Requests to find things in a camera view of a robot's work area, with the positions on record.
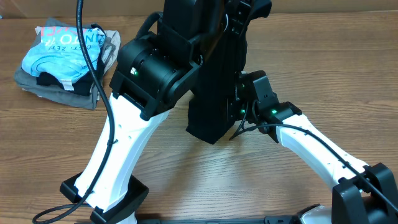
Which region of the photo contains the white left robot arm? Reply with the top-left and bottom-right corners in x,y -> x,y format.
60,1 -> 272,223

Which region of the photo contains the grey folded garment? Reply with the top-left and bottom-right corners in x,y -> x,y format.
14,18 -> 100,110

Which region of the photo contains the black t-shirt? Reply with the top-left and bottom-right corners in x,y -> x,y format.
186,24 -> 248,144

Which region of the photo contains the light blue printed t-shirt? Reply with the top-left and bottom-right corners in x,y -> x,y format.
21,26 -> 89,91

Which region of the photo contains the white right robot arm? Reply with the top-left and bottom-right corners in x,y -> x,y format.
233,70 -> 397,224

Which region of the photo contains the black folded garment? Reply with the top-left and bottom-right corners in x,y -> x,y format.
36,27 -> 106,96

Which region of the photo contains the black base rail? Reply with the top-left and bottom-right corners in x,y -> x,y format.
137,215 -> 300,224

